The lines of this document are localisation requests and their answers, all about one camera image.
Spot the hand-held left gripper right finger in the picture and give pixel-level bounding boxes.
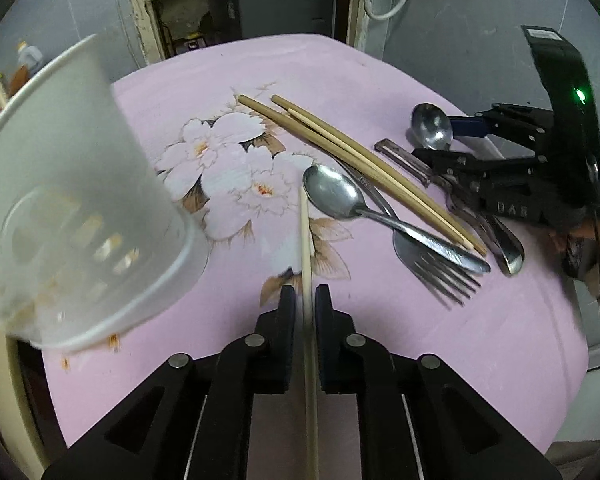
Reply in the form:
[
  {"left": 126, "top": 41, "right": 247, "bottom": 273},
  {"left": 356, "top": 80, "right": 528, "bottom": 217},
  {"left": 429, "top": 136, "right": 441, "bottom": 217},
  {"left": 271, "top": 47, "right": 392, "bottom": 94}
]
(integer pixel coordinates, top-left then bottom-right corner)
[{"left": 314, "top": 284, "right": 563, "bottom": 480}]

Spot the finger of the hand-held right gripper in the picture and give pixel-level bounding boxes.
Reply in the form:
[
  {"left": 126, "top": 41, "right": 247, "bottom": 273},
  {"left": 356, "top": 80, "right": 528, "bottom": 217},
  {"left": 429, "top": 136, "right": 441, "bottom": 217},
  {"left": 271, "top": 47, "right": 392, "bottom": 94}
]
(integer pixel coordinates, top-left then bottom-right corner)
[
  {"left": 450, "top": 103, "right": 556, "bottom": 148},
  {"left": 412, "top": 147, "right": 548, "bottom": 197}
]

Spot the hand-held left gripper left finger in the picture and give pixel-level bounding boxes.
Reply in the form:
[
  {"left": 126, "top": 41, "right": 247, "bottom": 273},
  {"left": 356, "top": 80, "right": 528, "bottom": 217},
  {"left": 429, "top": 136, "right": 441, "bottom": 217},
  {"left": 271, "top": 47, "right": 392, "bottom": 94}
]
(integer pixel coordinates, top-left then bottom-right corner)
[{"left": 42, "top": 284, "right": 298, "bottom": 480}]

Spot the pale wooden chopstick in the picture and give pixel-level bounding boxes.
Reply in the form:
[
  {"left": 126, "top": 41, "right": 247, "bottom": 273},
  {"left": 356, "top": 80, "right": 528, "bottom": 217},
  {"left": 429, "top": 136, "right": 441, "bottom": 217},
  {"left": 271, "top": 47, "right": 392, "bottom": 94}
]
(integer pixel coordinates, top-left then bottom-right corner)
[
  {"left": 299, "top": 186, "right": 321, "bottom": 480},
  {"left": 286, "top": 107, "right": 481, "bottom": 256}
]

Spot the round metal spoon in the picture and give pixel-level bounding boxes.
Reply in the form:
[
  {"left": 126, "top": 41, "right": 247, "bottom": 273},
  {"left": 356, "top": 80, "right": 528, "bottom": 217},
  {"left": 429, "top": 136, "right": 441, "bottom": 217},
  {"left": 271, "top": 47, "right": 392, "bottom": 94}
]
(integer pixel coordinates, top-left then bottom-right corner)
[{"left": 411, "top": 103, "right": 453, "bottom": 152}]

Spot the metal peeler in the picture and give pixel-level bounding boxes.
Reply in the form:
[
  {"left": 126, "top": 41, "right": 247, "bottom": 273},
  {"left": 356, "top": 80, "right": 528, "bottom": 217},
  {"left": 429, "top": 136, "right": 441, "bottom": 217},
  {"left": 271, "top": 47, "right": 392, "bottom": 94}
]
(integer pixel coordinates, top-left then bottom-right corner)
[{"left": 373, "top": 139, "right": 448, "bottom": 191}]

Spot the metal fork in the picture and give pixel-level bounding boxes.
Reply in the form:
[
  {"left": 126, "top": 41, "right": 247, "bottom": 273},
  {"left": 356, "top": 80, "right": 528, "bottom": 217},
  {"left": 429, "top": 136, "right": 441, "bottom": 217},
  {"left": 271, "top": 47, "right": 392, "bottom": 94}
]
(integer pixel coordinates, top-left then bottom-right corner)
[{"left": 337, "top": 157, "right": 482, "bottom": 307}]

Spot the white plastic utensil holder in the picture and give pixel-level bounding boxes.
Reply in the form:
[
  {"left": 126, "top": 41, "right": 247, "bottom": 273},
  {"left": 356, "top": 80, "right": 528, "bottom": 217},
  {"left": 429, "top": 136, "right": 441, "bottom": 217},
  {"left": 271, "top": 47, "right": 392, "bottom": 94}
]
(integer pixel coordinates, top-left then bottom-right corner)
[{"left": 0, "top": 32, "right": 211, "bottom": 352}]

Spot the slim metal spoon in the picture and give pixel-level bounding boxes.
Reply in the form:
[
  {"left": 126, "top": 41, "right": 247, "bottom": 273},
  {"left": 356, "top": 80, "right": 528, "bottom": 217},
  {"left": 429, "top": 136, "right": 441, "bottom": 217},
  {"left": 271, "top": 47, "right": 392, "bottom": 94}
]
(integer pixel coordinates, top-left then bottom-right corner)
[{"left": 447, "top": 195, "right": 526, "bottom": 276}]

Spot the pink floral tablecloth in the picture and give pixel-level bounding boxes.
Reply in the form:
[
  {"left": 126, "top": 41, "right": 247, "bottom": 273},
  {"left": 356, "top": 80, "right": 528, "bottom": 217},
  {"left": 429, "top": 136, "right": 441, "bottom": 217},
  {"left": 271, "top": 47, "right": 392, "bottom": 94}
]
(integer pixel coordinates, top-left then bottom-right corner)
[{"left": 40, "top": 34, "right": 592, "bottom": 480}]

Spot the large metal spoon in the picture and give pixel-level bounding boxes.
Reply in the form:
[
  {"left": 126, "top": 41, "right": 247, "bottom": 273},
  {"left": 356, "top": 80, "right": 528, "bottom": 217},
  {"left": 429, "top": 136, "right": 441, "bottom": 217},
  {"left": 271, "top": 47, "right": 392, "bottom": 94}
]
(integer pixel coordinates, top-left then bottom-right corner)
[{"left": 302, "top": 164, "right": 492, "bottom": 275}]

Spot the brown wooden chopstick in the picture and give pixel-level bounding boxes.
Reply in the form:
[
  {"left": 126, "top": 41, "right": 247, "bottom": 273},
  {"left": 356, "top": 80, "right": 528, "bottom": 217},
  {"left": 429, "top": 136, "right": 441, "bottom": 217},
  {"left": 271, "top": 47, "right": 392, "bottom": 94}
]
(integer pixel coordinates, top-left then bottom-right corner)
[
  {"left": 271, "top": 95, "right": 488, "bottom": 257},
  {"left": 237, "top": 94, "right": 473, "bottom": 252}
]

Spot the grey metal cabinet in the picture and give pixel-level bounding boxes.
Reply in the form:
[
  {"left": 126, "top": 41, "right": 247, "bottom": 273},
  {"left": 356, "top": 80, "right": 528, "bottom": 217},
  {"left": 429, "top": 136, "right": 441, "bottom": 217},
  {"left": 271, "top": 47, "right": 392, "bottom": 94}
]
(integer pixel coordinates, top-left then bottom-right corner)
[{"left": 236, "top": 0, "right": 337, "bottom": 40}]

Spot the plastic bottle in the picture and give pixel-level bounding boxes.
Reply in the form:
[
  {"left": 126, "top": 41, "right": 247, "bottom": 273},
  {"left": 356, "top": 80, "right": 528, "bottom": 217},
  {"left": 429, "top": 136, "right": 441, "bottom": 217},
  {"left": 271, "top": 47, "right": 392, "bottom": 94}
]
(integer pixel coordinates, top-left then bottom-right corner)
[{"left": 15, "top": 40, "right": 44, "bottom": 77}]

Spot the cream door frame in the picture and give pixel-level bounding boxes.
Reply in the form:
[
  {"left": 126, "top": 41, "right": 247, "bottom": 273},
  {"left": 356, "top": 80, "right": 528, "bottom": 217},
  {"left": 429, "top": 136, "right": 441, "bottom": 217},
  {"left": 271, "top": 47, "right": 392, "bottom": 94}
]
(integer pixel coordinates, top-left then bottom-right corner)
[{"left": 125, "top": 0, "right": 170, "bottom": 68}]

